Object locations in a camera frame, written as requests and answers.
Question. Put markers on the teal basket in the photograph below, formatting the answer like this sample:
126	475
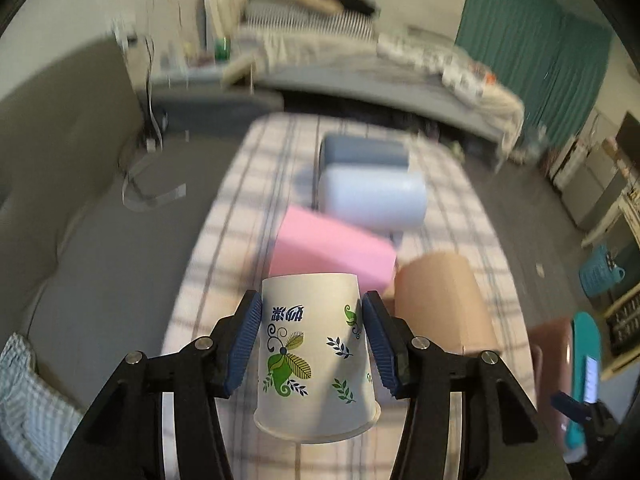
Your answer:
600	270

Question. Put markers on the grey bedside table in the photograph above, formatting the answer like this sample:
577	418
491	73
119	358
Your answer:
210	95

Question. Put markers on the grey rounded container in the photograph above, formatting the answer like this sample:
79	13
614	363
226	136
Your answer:
362	149

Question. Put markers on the teal curtain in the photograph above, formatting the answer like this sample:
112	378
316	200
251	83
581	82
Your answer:
532	60

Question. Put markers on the brown paper cup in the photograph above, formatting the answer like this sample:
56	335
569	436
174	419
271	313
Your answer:
445	305

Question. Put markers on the green can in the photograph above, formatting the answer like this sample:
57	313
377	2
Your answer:
222	47

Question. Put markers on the floral blanket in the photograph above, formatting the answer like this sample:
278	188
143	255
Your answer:
450	70

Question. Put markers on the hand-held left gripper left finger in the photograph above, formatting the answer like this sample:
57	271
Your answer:
244	345

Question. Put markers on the checked cloth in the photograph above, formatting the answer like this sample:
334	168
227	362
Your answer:
30	400

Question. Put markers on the bed with grey sheet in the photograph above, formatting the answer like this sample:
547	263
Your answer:
380	75

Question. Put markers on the striped pillow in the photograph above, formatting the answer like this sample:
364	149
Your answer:
310	20

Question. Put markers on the white rounded container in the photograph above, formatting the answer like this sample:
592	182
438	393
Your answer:
372	197

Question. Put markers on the pink paper cup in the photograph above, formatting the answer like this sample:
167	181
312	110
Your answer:
332	252

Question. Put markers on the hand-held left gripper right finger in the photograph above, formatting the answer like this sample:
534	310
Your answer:
381	345

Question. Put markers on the plaid tablecloth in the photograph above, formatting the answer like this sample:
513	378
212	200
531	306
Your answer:
345	240

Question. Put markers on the white leaf-print paper cup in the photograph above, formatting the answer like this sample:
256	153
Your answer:
312	355

